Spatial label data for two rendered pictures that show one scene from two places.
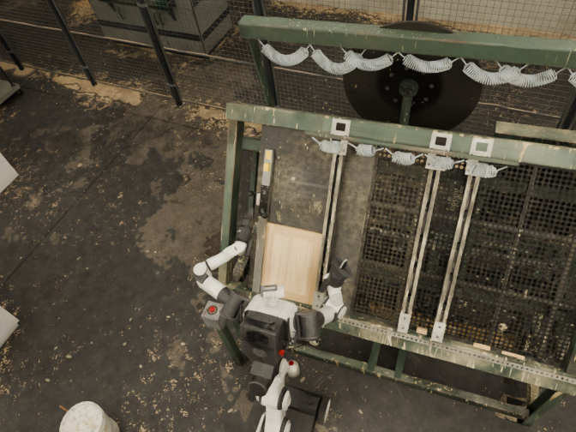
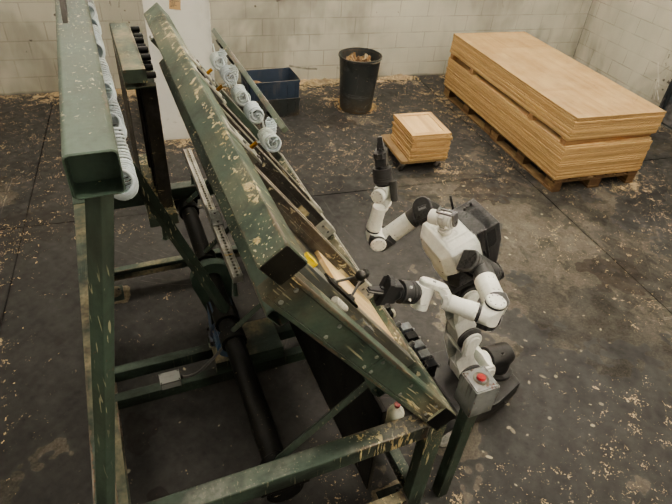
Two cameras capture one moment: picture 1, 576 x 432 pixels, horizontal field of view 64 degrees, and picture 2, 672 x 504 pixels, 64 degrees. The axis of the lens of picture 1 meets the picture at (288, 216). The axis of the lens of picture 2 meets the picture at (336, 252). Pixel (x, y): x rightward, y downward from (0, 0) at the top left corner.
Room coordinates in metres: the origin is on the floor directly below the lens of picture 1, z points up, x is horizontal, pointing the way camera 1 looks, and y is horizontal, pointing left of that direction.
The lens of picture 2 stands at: (3.01, 0.96, 2.70)
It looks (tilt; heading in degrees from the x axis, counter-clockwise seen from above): 38 degrees down; 217
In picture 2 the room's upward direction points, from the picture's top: 5 degrees clockwise
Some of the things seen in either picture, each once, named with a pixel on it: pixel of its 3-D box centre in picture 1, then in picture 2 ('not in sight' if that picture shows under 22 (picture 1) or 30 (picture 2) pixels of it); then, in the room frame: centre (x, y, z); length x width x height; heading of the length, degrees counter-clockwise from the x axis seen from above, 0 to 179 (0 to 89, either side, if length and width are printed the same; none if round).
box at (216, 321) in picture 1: (215, 316); (476, 392); (1.45, 0.59, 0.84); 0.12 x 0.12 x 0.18; 63
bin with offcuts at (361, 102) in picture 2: not in sight; (357, 81); (-2.02, -2.78, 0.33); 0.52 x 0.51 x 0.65; 57
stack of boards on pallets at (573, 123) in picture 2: not in sight; (535, 101); (-3.00, -0.98, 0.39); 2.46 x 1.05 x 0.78; 57
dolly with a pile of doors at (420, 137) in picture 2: not in sight; (414, 139); (-1.49, -1.59, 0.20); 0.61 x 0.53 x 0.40; 57
